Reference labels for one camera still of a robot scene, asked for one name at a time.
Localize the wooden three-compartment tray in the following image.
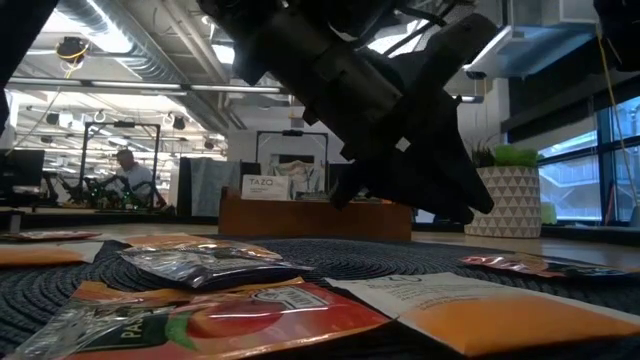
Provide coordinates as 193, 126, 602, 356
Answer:
218, 185, 414, 243

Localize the black metal rig frame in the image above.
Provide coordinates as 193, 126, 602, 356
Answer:
79, 121, 162, 201

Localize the white ceiling air duct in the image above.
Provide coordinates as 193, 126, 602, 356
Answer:
462, 0, 601, 80

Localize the long ceiling tube light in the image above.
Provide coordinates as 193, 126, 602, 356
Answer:
0, 75, 485, 105

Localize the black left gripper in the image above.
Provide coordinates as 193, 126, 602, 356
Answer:
299, 14, 501, 225

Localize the window with dark frame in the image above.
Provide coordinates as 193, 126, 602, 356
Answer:
537, 94, 640, 224

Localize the black office monitor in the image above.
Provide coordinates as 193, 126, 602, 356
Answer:
0, 148, 46, 190

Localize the person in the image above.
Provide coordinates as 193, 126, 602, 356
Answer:
102, 148, 154, 206

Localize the yellow ceiling cable reel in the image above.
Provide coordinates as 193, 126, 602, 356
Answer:
54, 35, 92, 66

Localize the black robot arms far table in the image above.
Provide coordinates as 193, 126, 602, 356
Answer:
44, 169, 169, 211

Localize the yellow hanging cable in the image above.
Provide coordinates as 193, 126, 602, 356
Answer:
597, 24, 640, 206

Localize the grey cloth partition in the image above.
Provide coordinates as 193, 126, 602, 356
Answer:
189, 157, 242, 217

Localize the round dark woven placemat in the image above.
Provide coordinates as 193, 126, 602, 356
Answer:
0, 237, 640, 360

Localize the succulent in white patterned pot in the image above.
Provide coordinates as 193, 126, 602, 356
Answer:
462, 134, 546, 240

